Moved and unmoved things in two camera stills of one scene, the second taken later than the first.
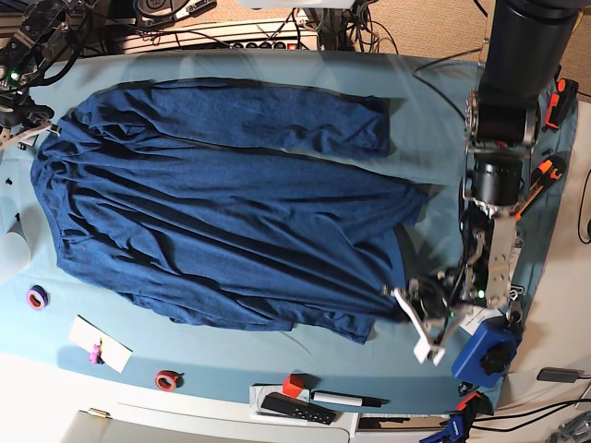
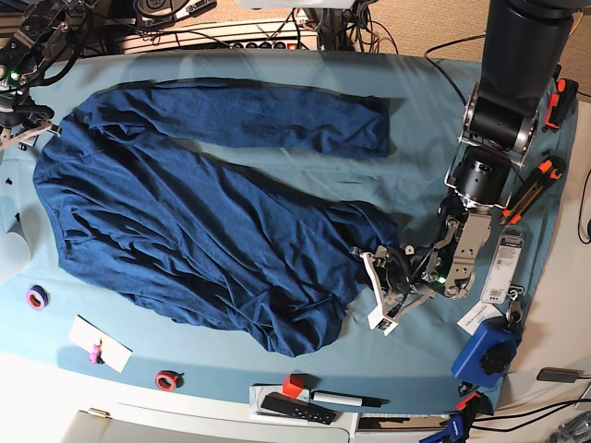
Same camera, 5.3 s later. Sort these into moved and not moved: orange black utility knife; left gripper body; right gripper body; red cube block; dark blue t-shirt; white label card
Moved: dark blue t-shirt; right gripper body
Not moved: left gripper body; red cube block; white label card; orange black utility knife
